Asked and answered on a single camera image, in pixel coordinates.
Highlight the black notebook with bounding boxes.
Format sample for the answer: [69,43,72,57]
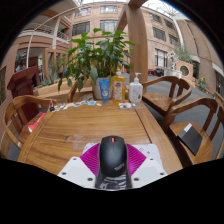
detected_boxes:
[176,123,203,157]

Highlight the wooden armchair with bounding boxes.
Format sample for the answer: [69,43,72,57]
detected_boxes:
[0,94,58,159]
[163,97,221,168]
[141,75,194,126]
[67,79,95,103]

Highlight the white stone statue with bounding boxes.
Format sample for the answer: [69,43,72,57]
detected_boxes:
[168,49,179,71]

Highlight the yellow flowering plant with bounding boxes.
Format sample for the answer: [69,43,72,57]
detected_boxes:
[198,77,208,93]

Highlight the dark bust statue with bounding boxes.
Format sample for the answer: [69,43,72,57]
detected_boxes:
[14,53,28,73]

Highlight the small white packet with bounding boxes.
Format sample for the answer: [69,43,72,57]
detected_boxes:
[118,102,133,110]

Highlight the yellow liquid bottle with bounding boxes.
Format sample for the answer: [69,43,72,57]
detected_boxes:
[112,69,127,104]

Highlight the green potted plant, white pot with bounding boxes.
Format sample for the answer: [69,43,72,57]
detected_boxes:
[57,27,136,100]

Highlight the red and white box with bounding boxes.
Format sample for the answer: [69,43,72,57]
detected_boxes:
[27,112,47,133]

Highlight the blue squeeze tube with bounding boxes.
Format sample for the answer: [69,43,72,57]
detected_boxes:
[98,78,111,104]

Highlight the dark parked car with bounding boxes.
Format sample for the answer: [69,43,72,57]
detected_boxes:
[148,67,165,78]

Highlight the black computer mouse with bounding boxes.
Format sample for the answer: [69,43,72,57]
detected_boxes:
[97,134,129,178]

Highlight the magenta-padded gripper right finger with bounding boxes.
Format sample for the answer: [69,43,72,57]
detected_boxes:
[125,143,168,189]

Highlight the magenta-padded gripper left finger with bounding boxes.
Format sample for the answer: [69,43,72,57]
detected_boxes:
[57,143,101,189]

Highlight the white pump bottle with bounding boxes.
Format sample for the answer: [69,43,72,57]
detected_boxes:
[128,72,144,104]

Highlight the dark red wooden lectern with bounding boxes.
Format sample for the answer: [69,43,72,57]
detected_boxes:
[6,65,40,123]

